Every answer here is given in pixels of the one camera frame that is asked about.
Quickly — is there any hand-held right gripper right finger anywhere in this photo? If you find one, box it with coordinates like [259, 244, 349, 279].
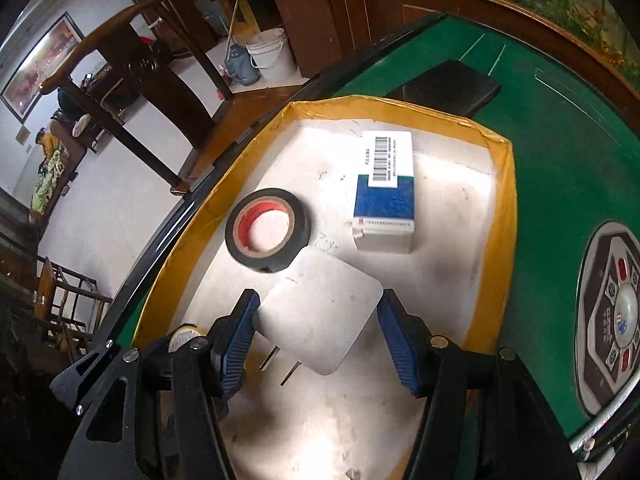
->
[377, 287, 583, 480]

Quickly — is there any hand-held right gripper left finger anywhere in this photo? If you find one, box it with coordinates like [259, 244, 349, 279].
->
[49, 287, 263, 480]

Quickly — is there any white charger plug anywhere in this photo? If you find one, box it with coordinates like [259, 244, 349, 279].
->
[251, 246, 385, 386]

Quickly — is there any black electrical tape roll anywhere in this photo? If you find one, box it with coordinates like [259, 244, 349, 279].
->
[224, 188, 312, 274]

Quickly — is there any blue and white medicine box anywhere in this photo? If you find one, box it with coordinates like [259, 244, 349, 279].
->
[351, 130, 417, 254]

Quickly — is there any slatted wooden chair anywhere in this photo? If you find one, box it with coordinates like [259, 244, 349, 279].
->
[30, 255, 113, 356]

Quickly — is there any mahjong table control panel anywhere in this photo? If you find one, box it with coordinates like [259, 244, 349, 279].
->
[574, 220, 640, 418]

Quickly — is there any yellow green printed blanket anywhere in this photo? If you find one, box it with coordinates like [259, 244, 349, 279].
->
[29, 130, 76, 223]

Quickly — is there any black table flap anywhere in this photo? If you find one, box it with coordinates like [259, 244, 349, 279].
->
[385, 59, 502, 117]

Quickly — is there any blue kettle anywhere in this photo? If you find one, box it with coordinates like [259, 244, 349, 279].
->
[225, 44, 262, 88]

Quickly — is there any white plastic bucket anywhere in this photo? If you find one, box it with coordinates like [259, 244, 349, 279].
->
[245, 27, 296, 83]

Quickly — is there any dark wooden chair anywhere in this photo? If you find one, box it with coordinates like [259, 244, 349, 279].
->
[40, 0, 236, 196]

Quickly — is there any wooden cabinet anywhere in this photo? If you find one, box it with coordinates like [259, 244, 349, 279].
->
[232, 0, 640, 111]

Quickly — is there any large framed picture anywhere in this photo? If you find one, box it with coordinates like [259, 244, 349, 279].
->
[0, 11, 85, 122]

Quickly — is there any mop handle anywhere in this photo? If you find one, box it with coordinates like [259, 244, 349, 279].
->
[222, 0, 241, 81]

